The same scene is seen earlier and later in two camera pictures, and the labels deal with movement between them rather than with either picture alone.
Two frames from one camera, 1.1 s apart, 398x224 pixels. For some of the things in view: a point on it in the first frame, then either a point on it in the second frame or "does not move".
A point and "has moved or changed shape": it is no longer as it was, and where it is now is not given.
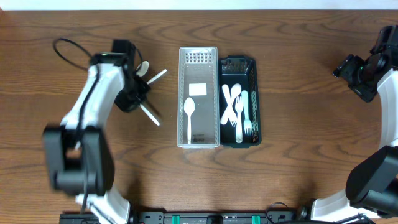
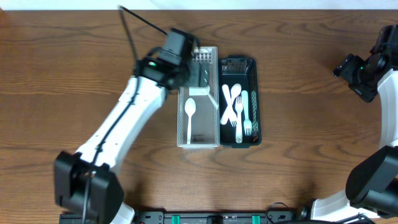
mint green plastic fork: [247, 124] does not move
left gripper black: [137, 94] to [198, 74]
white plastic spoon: [149, 114] has moved or changed shape
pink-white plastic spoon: [235, 91] does not move
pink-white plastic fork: [229, 106] does not move
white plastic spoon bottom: [189, 107] does not move
